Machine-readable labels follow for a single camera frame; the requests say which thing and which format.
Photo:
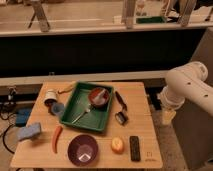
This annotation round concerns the yellow banana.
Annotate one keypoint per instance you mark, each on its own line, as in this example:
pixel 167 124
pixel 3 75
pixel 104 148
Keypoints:
pixel 68 88

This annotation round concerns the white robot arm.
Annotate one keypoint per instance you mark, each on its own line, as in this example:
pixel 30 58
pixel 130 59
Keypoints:
pixel 187 82

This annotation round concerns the blue plastic cup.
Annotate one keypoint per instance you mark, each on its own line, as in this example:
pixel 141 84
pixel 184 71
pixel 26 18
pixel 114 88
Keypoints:
pixel 57 108

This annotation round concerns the white plastic cup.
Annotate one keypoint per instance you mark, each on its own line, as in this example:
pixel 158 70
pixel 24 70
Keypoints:
pixel 51 96

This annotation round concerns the dark red bowl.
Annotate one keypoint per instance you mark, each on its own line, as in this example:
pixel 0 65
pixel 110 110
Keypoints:
pixel 94 92

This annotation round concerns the white cloth in bowl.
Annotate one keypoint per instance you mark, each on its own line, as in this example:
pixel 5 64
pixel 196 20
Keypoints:
pixel 100 98

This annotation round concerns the green plastic tray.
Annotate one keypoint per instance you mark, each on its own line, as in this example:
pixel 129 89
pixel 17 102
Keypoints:
pixel 96 119

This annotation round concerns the yellow orange fruit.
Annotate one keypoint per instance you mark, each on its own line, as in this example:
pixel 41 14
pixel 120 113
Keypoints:
pixel 117 145

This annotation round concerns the black remote control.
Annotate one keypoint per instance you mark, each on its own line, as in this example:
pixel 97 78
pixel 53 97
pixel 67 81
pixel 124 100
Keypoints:
pixel 135 148

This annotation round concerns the orange carrot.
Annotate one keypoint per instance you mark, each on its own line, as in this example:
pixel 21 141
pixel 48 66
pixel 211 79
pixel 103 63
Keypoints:
pixel 55 137

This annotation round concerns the blue box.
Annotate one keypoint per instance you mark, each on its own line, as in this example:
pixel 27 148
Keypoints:
pixel 22 116

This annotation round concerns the black handled brush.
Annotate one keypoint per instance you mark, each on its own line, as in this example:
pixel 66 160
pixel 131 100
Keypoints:
pixel 121 116

